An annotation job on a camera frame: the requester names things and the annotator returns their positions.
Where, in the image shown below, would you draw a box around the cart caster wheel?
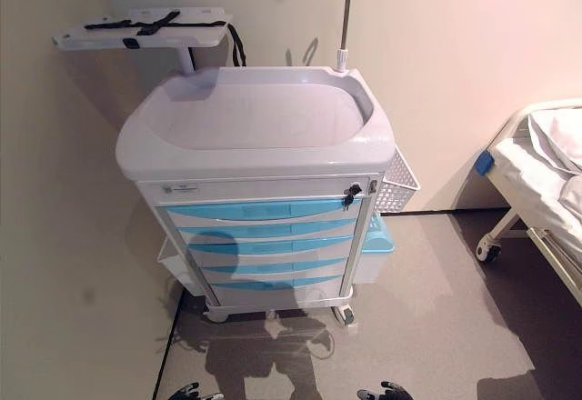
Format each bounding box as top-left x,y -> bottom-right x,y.
203,306 -> 231,323
334,304 -> 358,327

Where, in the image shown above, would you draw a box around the white side bin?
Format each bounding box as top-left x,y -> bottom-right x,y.
157,235 -> 210,299

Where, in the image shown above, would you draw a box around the white bedding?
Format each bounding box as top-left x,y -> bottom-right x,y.
495,107 -> 582,237

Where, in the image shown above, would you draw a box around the white side tray shelf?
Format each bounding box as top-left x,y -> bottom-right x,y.
51,6 -> 234,76

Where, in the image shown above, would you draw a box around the metal IV pole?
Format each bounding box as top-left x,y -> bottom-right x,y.
336,0 -> 360,73

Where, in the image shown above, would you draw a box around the white perforated basket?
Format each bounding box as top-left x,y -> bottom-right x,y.
373,145 -> 422,214

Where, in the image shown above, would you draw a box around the bed caster wheel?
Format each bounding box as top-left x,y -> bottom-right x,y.
476,235 -> 502,264

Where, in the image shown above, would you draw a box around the white hospital bed frame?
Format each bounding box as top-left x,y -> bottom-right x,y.
475,97 -> 582,308

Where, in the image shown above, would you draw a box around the white bin with blue lid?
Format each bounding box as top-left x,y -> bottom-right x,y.
352,213 -> 396,285

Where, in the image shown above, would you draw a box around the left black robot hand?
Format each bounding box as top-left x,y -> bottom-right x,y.
170,382 -> 213,400

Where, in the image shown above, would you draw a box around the black keys in lock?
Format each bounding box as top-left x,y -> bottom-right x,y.
341,182 -> 368,211

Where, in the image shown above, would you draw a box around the cart label sticker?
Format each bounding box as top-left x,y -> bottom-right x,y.
158,183 -> 197,195

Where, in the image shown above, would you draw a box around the blue bed corner bumper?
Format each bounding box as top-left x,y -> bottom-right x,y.
474,152 -> 496,175

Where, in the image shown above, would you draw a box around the black strap with buckle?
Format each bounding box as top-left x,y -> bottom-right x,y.
85,8 -> 249,67

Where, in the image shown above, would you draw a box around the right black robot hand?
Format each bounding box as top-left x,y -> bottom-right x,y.
357,380 -> 413,400

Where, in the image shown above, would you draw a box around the white blue medical cart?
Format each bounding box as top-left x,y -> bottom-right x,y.
115,65 -> 396,324

